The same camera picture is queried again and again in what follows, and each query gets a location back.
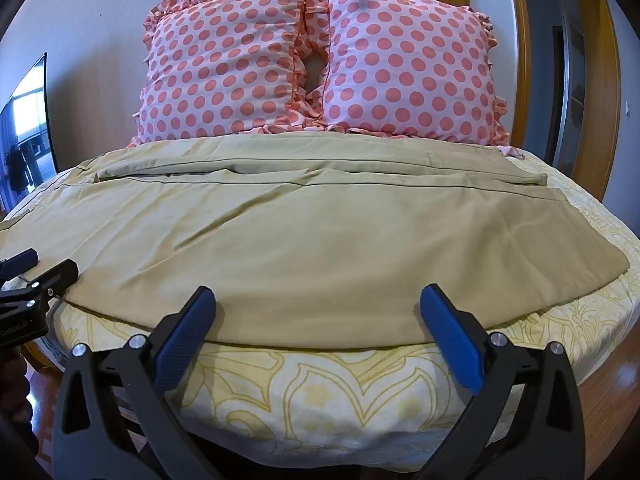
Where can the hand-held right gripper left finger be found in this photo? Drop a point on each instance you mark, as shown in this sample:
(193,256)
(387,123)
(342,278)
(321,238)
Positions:
(185,332)

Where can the wooden door frame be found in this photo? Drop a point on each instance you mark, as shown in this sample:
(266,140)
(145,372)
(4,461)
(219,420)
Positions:
(515,50)

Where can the person's left hand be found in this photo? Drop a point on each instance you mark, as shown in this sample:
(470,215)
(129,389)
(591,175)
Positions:
(14,385)

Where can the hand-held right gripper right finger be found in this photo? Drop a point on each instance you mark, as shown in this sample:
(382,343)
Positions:
(452,335)

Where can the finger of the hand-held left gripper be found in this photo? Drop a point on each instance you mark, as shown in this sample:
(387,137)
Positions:
(22,260)
(59,277)

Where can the yellow floral patterned bed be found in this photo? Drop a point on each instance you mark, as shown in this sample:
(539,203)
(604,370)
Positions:
(320,385)

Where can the olive green sheet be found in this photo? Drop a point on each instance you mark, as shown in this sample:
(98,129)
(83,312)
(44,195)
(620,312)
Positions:
(300,240)

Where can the pink polka dot pillow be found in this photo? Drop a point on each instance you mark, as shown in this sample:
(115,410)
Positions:
(410,65)
(220,65)

